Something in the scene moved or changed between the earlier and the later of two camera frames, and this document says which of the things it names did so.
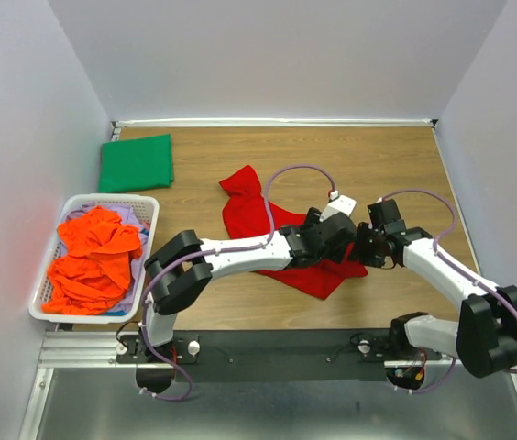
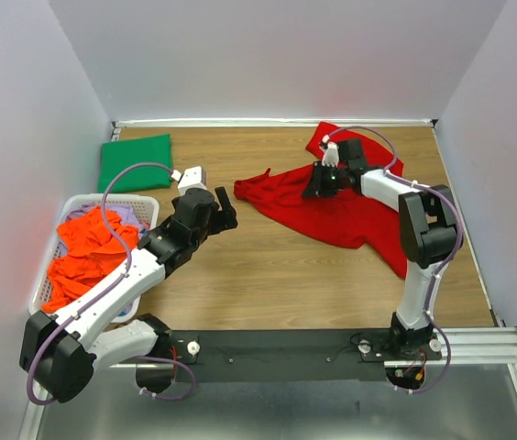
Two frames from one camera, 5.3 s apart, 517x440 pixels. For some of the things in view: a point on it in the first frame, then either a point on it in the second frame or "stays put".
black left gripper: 312,220 → 226,219
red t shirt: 246,216 → 353,219
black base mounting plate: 271,356 stays put
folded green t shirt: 136,163 stays put
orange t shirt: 93,273 stays put
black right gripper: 364,229 → 313,186
